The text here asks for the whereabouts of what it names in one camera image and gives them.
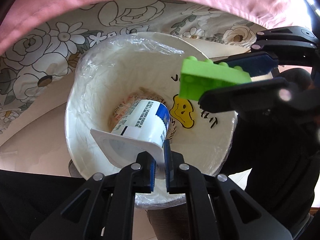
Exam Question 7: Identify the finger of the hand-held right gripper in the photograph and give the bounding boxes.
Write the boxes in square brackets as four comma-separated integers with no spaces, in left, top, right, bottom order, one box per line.
[211,26,320,78]
[197,77,320,113]

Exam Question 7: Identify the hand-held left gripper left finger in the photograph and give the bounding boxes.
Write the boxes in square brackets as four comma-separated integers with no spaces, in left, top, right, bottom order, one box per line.
[30,151,157,240]

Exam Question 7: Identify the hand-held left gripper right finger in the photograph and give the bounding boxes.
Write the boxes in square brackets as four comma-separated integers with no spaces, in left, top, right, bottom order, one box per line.
[164,140,293,240]

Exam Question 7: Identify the green toy brick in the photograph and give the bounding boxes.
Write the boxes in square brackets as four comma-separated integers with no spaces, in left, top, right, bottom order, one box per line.
[179,56,252,102]

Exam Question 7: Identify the white yogurt cup blue label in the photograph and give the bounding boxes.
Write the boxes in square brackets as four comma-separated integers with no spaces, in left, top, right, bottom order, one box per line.
[90,99,171,180]

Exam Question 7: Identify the white paper bowl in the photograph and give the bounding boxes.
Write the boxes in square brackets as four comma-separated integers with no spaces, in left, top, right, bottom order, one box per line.
[64,31,238,209]

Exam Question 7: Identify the clear plastic bin liner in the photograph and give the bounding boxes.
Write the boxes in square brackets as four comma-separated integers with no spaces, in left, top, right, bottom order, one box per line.
[65,34,237,208]

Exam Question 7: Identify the orange printed wrapper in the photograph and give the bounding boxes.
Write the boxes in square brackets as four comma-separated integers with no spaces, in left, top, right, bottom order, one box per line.
[109,86,173,133]

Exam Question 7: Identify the black trousers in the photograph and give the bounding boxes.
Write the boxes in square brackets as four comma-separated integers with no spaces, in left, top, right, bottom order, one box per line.
[0,110,320,240]

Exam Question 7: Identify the beige floral bed skirt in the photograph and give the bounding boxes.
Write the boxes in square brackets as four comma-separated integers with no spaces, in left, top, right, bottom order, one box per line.
[0,0,263,135]

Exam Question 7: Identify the cream bed side rail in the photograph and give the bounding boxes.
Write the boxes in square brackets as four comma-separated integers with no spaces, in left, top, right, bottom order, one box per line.
[0,65,80,160]

